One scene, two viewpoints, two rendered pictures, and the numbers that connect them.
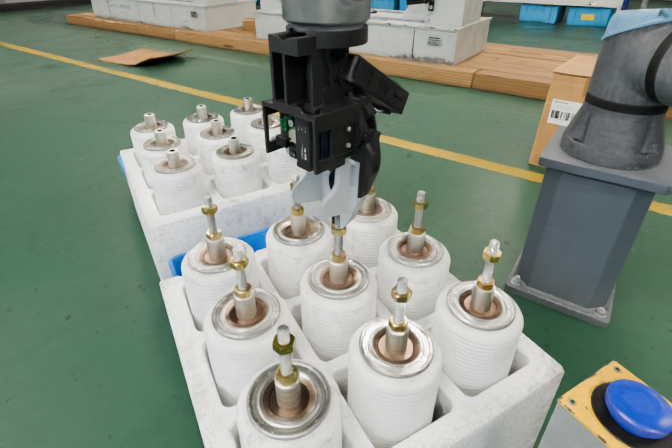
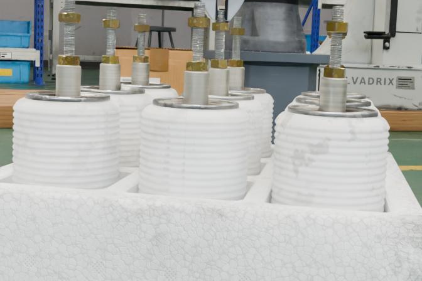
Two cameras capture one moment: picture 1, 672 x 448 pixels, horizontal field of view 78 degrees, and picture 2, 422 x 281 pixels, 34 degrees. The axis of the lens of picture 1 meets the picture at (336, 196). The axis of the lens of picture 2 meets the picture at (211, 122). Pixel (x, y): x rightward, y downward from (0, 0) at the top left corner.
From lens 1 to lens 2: 0.64 m
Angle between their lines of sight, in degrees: 54
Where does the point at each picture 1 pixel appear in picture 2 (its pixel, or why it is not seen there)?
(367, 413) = not seen: hidden behind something
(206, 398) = (211, 202)
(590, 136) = (260, 27)
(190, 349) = (121, 195)
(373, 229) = (170, 94)
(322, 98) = not seen: outside the picture
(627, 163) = (294, 46)
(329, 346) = not seen: hidden behind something
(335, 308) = (250, 106)
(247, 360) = (242, 133)
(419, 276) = (265, 100)
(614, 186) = (293, 68)
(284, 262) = (125, 118)
